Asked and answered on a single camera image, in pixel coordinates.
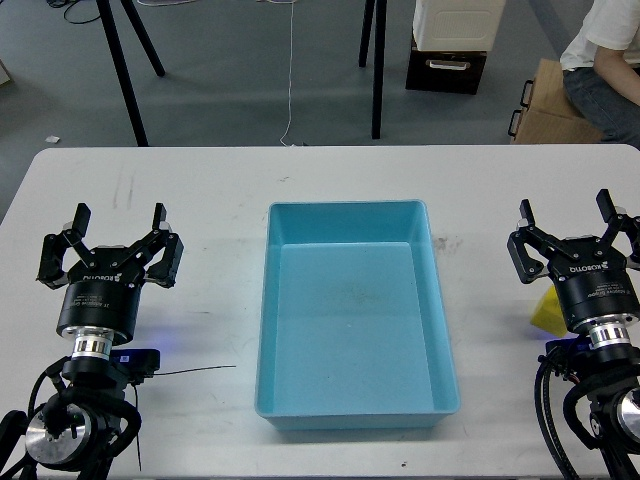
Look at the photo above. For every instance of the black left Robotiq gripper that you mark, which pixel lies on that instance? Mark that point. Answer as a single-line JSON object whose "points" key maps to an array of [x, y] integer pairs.
{"points": [[104, 286]]}

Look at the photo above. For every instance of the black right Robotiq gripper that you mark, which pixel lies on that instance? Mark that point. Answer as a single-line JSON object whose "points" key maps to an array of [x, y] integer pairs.
{"points": [[590, 276]]}

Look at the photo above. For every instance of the yellow block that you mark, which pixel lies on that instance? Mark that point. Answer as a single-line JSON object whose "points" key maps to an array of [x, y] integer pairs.
{"points": [[547, 314]]}

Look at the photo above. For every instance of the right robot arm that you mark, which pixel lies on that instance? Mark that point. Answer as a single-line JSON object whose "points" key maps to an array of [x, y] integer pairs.
{"points": [[602, 407]]}

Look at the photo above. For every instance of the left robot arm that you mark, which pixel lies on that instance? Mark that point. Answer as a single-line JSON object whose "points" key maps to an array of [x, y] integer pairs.
{"points": [[78, 419]]}

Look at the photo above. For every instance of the white appliance box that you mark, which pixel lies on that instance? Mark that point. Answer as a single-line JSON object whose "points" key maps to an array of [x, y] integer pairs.
{"points": [[456, 26]]}

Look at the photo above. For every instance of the seated person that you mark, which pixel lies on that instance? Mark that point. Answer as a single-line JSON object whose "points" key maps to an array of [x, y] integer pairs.
{"points": [[601, 70]]}

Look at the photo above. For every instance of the dark wooden crate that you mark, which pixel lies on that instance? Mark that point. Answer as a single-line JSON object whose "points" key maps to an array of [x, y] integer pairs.
{"points": [[458, 72]]}

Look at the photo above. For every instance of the blue plastic bin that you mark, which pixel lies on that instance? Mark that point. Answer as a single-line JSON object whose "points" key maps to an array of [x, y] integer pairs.
{"points": [[353, 329]]}

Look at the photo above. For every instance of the black tripod right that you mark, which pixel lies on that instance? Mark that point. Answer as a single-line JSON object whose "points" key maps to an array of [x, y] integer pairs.
{"points": [[374, 30]]}

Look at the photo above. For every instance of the cardboard box with handles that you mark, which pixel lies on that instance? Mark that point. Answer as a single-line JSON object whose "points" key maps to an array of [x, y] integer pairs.
{"points": [[546, 116]]}

